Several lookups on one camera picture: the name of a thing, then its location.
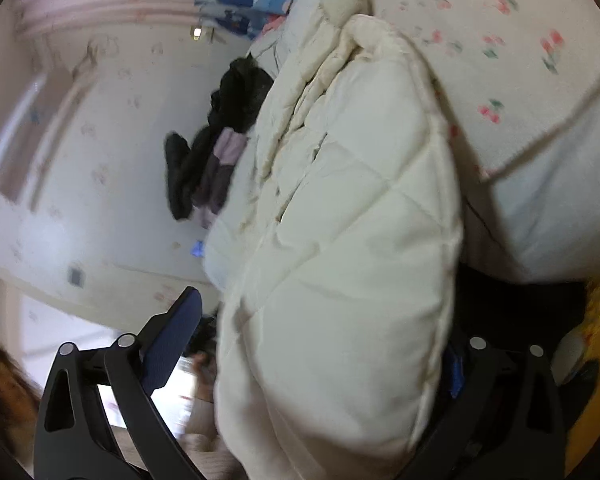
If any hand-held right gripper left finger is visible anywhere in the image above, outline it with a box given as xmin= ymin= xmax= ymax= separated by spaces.
xmin=32 ymin=286 xmax=216 ymax=480

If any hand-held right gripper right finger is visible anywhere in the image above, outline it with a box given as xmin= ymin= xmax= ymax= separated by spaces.
xmin=400 ymin=335 xmax=567 ymax=480

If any cream quilted jacket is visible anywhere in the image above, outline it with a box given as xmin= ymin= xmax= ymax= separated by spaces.
xmin=202 ymin=0 xmax=467 ymax=480

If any yellow patterned object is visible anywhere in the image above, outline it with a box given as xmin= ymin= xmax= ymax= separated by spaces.
xmin=562 ymin=279 xmax=600 ymax=467

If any dark purple cloth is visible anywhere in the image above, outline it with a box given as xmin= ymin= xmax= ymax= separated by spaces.
xmin=191 ymin=159 xmax=234 ymax=212

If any person's hair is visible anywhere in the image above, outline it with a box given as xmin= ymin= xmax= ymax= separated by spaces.
xmin=0 ymin=337 xmax=44 ymax=462

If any black jacket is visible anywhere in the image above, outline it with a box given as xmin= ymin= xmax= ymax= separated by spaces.
xmin=163 ymin=56 xmax=277 ymax=222

